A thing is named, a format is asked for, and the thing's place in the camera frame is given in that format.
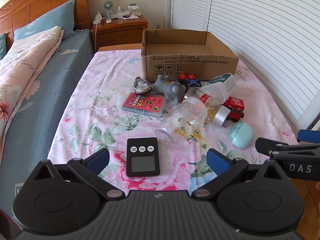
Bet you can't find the white container with green label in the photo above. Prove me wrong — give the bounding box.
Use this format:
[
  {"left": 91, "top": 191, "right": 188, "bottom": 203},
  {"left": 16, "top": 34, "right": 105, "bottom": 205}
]
[{"left": 200, "top": 73, "right": 237, "bottom": 105}]

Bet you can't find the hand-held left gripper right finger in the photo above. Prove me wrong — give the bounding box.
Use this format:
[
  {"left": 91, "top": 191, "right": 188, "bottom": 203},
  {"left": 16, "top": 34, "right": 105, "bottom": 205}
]
[{"left": 191, "top": 148, "right": 289, "bottom": 198}]

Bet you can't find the pink card case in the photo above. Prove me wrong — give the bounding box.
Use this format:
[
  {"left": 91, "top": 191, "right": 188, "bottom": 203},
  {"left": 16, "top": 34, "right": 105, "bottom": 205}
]
[{"left": 122, "top": 92, "right": 167, "bottom": 118}]

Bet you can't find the brown cardboard box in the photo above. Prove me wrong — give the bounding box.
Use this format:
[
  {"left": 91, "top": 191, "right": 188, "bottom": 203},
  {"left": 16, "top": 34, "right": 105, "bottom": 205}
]
[{"left": 140, "top": 29, "right": 239, "bottom": 82}]

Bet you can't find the pink floral quilt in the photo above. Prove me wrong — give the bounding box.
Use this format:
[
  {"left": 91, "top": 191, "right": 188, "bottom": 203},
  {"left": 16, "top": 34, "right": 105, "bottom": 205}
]
[{"left": 0, "top": 26, "right": 64, "bottom": 143}]

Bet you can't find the white desk organizer rack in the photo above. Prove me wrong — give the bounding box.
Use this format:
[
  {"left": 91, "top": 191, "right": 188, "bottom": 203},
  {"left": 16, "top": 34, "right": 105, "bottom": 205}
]
[{"left": 110, "top": 2, "right": 142, "bottom": 20}]

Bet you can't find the wooden bed headboard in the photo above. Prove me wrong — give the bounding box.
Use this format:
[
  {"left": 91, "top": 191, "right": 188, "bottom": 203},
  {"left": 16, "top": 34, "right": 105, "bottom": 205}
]
[{"left": 0, "top": 0, "right": 90, "bottom": 49}]

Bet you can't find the wooden nightstand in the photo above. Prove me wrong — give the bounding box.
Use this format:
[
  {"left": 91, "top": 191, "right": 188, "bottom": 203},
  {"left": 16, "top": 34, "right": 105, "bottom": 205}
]
[{"left": 91, "top": 14, "right": 148, "bottom": 53}]

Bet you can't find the dark blue red-button toy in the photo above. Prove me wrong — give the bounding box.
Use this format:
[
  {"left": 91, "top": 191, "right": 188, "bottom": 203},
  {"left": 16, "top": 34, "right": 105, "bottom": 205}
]
[{"left": 176, "top": 74, "right": 202, "bottom": 89}]

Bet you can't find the red toy train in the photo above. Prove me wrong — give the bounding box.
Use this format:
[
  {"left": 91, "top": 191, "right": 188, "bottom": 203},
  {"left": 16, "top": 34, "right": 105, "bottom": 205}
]
[{"left": 221, "top": 96, "right": 247, "bottom": 127}]

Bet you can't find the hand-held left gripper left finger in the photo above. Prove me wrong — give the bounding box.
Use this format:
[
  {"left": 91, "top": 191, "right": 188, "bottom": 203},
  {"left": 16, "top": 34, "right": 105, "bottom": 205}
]
[{"left": 32, "top": 148, "right": 125, "bottom": 201}]

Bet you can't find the grey elephant toy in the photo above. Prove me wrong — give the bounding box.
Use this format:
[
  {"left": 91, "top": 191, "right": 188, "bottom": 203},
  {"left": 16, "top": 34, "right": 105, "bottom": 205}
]
[{"left": 153, "top": 74, "right": 187, "bottom": 105}]

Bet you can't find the dark teal pillow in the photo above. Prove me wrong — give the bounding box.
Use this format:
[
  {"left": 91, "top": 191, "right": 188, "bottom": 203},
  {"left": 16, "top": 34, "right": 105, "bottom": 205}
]
[{"left": 0, "top": 32, "right": 7, "bottom": 60}]

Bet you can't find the narrow white louvered door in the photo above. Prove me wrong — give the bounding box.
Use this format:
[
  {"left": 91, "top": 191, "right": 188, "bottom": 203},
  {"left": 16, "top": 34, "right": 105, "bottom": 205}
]
[{"left": 171, "top": 0, "right": 214, "bottom": 32}]

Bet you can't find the blue-grey pillow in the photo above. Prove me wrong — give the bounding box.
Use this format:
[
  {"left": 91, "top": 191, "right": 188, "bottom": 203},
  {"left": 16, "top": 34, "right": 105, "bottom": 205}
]
[{"left": 14, "top": 0, "right": 75, "bottom": 40}]

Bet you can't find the teal plastic ball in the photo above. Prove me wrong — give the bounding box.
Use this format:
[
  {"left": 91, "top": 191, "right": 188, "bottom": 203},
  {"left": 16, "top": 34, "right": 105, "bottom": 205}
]
[{"left": 229, "top": 121, "right": 253, "bottom": 148}]

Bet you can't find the capsule jar with silver lid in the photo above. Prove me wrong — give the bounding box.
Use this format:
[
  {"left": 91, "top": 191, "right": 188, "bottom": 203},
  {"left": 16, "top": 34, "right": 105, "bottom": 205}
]
[{"left": 185, "top": 87, "right": 233, "bottom": 127}]

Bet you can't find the clear heart-shaped ornament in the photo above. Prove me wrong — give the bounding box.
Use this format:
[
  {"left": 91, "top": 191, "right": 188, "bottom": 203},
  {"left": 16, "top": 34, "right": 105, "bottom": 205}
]
[{"left": 133, "top": 76, "right": 152, "bottom": 95}]

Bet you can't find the blue-grey bed sheet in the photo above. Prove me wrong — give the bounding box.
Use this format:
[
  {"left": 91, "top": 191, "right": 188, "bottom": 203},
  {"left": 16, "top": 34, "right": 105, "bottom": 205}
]
[{"left": 0, "top": 29, "right": 95, "bottom": 222}]

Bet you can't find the black digital timer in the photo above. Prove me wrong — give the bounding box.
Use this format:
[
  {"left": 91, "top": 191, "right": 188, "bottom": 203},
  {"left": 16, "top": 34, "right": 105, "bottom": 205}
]
[{"left": 126, "top": 137, "right": 160, "bottom": 177}]

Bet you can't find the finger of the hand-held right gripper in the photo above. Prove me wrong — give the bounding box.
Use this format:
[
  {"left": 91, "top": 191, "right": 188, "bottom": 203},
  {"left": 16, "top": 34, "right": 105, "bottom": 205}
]
[
  {"left": 255, "top": 137, "right": 320, "bottom": 161},
  {"left": 297, "top": 129, "right": 320, "bottom": 143}
]

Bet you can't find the empty clear plastic jar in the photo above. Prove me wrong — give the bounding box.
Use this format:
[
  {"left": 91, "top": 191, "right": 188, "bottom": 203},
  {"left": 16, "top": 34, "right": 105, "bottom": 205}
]
[{"left": 154, "top": 96, "right": 208, "bottom": 148}]

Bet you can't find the wide white louvered door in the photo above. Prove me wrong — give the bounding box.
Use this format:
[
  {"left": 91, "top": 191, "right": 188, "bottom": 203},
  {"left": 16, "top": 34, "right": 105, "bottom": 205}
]
[{"left": 207, "top": 0, "right": 320, "bottom": 128}]

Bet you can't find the small green desk fan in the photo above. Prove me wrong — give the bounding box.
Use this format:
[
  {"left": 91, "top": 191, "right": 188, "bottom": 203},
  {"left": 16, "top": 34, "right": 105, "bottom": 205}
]
[{"left": 102, "top": 1, "right": 114, "bottom": 21}]

